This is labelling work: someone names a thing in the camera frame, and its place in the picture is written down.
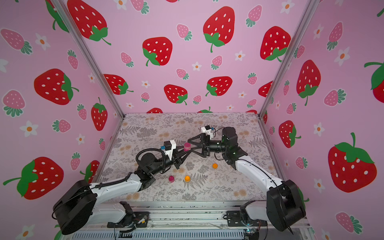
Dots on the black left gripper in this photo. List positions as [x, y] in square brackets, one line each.
[175, 160]

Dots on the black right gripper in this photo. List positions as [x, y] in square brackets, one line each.
[204, 145]

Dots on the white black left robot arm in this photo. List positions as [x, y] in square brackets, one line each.
[80, 205]

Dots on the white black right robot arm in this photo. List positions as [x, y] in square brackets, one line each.
[283, 206]

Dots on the aluminium front base rails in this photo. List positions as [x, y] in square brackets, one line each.
[202, 221]

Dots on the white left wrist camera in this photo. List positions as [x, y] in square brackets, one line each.
[168, 148]

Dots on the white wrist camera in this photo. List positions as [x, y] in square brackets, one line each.
[168, 148]
[208, 131]

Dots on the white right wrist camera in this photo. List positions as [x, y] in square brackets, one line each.
[208, 131]

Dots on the aluminium right table edge rail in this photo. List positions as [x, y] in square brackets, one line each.
[273, 138]

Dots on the aluminium table edge rail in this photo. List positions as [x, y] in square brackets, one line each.
[273, 138]
[110, 145]

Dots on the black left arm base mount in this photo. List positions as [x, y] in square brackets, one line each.
[131, 220]

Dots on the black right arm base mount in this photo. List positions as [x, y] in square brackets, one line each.
[250, 214]

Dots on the aluminium left table edge rail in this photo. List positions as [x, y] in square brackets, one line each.
[110, 145]

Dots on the aluminium right rear corner post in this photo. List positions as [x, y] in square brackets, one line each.
[301, 28]

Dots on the aluminium corner post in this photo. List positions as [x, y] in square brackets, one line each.
[78, 38]
[301, 28]

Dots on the aluminium left rear corner post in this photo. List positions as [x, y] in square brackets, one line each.
[78, 38]

